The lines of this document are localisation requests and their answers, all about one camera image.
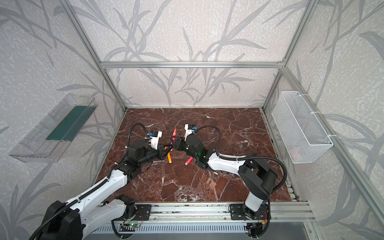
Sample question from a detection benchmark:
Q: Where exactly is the pink red marker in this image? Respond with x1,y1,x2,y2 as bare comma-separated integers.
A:
185,157,194,166

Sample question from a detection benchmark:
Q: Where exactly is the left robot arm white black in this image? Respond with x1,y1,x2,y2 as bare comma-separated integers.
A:
30,140,173,240

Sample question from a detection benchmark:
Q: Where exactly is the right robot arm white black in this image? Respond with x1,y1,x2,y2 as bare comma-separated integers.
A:
172,134,288,222

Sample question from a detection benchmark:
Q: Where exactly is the green circuit board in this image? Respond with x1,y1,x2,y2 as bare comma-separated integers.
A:
121,223,142,232

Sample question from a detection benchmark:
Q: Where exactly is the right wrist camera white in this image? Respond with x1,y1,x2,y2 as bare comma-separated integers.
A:
184,124,197,141

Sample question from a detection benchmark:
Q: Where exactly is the aluminium frame horizontal bar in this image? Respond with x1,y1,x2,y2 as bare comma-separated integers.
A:
100,62,283,69

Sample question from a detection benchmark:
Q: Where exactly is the clear plastic wall bin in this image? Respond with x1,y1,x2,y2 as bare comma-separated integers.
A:
9,94,98,163

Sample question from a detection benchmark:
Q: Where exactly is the white wire mesh basket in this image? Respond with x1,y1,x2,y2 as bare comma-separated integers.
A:
272,91,334,164

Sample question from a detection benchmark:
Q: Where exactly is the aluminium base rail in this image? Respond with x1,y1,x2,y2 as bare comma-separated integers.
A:
89,201,316,235

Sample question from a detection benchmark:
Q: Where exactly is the aluminium frame corner post left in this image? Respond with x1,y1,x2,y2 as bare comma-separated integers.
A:
59,0,127,111

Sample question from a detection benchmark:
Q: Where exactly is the aluminium frame corner post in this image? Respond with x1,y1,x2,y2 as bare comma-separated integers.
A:
59,0,127,111
262,0,319,113

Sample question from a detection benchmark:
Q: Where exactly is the aluminium frame corner post right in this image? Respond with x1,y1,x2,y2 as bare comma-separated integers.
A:
262,0,319,113

